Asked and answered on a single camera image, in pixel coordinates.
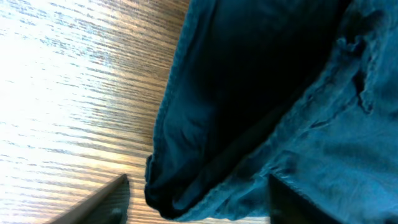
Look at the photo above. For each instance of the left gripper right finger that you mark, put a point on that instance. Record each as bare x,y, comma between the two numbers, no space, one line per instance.
288,207

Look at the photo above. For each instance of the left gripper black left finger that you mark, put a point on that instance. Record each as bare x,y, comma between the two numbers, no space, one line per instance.
108,205

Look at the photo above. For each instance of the dark blue shorts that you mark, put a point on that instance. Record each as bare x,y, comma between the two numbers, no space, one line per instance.
271,101

